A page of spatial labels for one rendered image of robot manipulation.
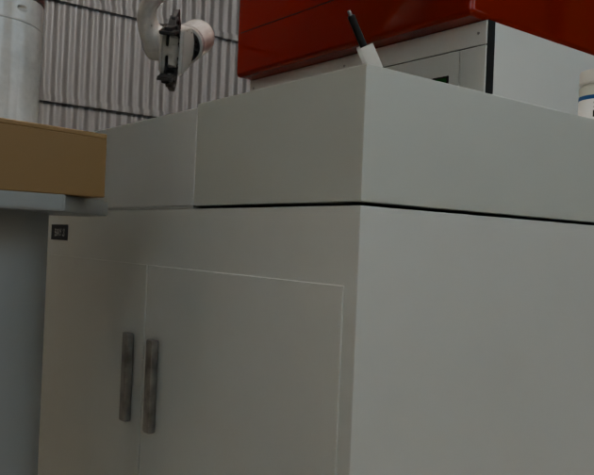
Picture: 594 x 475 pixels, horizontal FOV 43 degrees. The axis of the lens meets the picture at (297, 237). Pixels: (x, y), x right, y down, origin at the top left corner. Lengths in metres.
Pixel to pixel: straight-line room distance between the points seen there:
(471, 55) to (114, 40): 2.40
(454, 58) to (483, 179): 0.67
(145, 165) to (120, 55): 2.49
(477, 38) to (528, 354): 0.73
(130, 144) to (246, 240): 0.38
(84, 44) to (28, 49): 2.57
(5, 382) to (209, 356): 0.26
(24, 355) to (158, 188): 0.32
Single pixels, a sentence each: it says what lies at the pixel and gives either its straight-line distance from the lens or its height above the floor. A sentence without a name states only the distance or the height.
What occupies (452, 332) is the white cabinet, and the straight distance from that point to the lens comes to 0.90.
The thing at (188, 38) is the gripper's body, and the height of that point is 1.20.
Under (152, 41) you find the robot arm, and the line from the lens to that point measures 1.79.
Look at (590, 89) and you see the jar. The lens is 1.25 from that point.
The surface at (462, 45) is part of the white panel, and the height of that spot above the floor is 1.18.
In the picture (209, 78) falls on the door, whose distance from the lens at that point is 3.88.
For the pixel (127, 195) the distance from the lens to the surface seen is 1.26.
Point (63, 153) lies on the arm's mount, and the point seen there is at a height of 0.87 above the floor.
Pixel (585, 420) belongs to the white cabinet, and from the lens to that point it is 1.15.
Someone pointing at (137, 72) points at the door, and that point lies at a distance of 3.70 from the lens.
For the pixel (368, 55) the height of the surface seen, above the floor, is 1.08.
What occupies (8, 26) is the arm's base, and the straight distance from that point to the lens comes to 1.06.
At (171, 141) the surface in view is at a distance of 1.14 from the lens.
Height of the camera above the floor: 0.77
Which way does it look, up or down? level
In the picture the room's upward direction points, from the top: 2 degrees clockwise
